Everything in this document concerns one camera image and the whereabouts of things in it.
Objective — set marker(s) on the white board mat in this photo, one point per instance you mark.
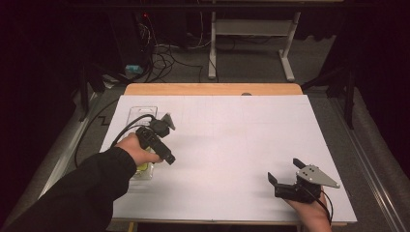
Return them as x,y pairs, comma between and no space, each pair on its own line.
241,145

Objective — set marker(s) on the silver metal rail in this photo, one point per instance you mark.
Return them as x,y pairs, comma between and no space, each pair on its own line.
370,174
61,161

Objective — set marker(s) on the clear plastic container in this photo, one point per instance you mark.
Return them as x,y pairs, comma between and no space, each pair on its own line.
143,111

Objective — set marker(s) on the person's left hand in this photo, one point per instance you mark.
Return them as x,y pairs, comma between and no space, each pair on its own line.
137,150

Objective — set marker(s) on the wooden table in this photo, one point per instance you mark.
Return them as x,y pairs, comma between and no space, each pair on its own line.
209,89

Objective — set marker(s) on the person's right hand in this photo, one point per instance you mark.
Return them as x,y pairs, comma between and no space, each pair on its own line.
311,216

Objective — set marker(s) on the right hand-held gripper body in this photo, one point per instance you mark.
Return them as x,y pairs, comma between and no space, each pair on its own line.
314,177

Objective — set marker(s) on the small teal box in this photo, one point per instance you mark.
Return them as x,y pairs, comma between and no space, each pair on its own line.
134,69

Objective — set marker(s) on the black computer tower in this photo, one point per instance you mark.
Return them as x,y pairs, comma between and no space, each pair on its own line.
130,38

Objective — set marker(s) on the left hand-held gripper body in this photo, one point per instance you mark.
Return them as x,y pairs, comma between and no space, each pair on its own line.
154,133

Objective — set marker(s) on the black metal stand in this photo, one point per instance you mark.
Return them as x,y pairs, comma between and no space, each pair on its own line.
345,83
87,87

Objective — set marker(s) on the white metal desk frame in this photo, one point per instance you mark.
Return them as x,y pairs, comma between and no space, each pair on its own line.
251,27

